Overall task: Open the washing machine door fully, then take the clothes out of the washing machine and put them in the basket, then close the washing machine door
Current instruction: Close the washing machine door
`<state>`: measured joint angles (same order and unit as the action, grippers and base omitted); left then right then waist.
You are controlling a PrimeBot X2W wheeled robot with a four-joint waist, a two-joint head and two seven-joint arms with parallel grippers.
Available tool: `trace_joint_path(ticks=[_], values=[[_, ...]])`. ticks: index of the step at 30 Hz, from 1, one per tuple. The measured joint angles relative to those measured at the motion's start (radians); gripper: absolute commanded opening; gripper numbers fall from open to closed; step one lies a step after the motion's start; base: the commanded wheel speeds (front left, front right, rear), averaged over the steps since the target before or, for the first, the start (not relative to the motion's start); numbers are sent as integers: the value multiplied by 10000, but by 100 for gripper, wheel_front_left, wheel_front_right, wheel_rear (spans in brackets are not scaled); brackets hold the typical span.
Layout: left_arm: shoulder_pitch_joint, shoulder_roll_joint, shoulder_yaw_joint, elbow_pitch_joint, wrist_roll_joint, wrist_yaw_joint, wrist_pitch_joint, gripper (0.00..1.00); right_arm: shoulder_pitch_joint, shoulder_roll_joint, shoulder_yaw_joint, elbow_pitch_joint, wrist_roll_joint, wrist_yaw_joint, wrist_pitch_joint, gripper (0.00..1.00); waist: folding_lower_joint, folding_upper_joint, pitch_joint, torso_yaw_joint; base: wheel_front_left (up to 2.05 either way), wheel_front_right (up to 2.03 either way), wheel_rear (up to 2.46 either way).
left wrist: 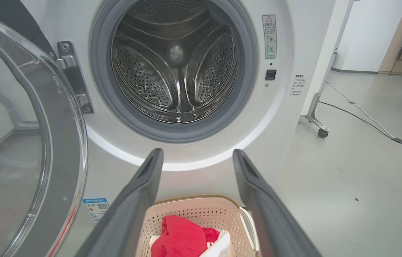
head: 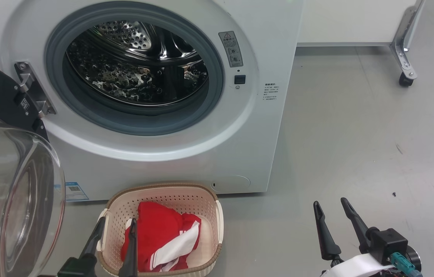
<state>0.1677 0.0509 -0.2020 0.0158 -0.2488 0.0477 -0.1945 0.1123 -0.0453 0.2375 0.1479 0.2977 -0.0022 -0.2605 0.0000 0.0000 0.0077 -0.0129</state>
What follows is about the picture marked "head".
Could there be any white front-load washing machine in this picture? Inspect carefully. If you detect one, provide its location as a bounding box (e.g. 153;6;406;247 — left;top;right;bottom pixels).
0;0;305;201

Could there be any grey warning sticker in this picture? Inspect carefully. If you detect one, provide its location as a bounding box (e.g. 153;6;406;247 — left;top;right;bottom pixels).
218;31;243;68

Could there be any blue energy label sticker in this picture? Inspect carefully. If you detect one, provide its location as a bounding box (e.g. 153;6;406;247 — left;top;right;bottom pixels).
65;182;89;202

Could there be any stainless steel washing machine drum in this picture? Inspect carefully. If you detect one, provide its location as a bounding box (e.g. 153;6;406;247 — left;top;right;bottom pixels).
66;21;209;106

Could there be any silver metal cabinet leg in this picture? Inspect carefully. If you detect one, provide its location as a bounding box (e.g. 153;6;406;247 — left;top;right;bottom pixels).
390;0;425;79

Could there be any red and white garment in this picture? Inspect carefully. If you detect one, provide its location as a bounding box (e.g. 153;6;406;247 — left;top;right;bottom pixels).
121;201;202;273

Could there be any teal plug right camera cable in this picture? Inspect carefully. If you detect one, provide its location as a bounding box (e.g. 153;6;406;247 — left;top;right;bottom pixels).
391;253;423;277

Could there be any black glass washer door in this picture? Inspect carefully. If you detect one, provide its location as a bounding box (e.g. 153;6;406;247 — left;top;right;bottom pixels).
0;54;66;277

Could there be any metal door hinge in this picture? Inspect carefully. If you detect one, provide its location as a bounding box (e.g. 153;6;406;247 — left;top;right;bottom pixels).
14;62;57;118

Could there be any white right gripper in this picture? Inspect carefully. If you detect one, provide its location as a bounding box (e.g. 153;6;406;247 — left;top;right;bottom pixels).
313;198;394;277

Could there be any cream perforated laundry basket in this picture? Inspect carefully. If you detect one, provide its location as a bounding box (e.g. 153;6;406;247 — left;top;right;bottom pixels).
97;182;224;277

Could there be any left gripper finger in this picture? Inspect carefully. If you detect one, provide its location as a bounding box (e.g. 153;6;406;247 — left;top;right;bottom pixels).
119;219;138;277
79;217;106;259

